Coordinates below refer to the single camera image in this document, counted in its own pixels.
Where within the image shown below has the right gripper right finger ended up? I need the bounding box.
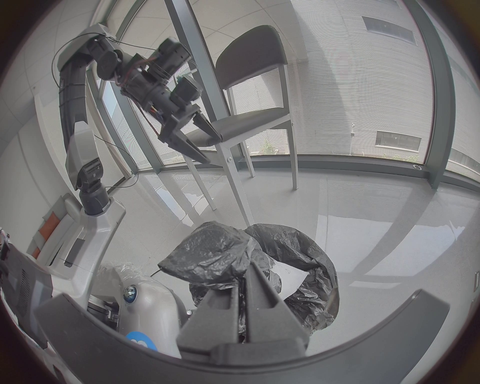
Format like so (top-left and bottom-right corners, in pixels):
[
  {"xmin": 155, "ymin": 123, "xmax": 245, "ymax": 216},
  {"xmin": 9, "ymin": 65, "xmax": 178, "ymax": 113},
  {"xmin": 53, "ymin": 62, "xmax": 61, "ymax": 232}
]
[{"xmin": 244, "ymin": 260, "xmax": 311, "ymax": 355}]

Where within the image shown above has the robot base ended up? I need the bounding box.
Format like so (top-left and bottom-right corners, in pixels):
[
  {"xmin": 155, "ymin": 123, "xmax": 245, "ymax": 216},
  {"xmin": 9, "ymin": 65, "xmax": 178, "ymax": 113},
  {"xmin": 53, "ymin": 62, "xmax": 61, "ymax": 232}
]
[{"xmin": 0, "ymin": 193, "xmax": 189, "ymax": 361}]

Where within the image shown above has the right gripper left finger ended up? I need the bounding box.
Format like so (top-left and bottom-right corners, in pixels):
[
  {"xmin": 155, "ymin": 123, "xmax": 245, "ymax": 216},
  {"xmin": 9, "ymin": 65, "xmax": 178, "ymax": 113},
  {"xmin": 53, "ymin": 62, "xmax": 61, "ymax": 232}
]
[{"xmin": 176, "ymin": 279, "xmax": 244, "ymax": 351}]

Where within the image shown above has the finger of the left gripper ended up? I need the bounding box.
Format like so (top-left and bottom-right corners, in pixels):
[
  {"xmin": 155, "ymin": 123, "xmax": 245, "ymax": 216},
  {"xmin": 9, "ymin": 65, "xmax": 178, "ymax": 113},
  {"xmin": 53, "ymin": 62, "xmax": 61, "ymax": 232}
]
[
  {"xmin": 166, "ymin": 129, "xmax": 211, "ymax": 165},
  {"xmin": 192, "ymin": 110, "xmax": 224, "ymax": 146}
]

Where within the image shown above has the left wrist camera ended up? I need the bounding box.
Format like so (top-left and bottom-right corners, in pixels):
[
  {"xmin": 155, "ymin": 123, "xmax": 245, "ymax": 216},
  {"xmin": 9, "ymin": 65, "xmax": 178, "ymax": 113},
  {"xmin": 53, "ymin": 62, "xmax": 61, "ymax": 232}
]
[{"xmin": 170, "ymin": 74, "xmax": 200, "ymax": 110}]

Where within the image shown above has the black plastic bag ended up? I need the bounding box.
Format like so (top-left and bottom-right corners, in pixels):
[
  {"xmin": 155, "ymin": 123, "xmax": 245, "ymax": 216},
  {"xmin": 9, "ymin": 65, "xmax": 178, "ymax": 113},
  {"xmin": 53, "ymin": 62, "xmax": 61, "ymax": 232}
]
[{"xmin": 189, "ymin": 223, "xmax": 340, "ymax": 336}]

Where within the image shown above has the black plastic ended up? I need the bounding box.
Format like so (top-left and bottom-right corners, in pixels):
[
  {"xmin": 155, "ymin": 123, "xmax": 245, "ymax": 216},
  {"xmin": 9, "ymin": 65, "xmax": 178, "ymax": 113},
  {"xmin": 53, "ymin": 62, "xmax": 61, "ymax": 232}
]
[{"xmin": 157, "ymin": 221, "xmax": 310, "ymax": 301}]

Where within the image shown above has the black cable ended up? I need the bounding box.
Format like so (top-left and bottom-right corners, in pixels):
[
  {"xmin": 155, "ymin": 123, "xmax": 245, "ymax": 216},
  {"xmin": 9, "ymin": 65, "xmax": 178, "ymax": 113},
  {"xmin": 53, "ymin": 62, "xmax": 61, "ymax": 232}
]
[{"xmin": 52, "ymin": 32, "xmax": 158, "ymax": 190}]

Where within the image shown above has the white chair with brown seat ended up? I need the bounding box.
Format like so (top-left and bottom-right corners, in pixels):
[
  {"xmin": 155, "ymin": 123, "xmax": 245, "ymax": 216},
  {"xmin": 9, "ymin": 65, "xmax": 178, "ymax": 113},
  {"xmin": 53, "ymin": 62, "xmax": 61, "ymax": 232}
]
[{"xmin": 180, "ymin": 24, "xmax": 301, "ymax": 227}]

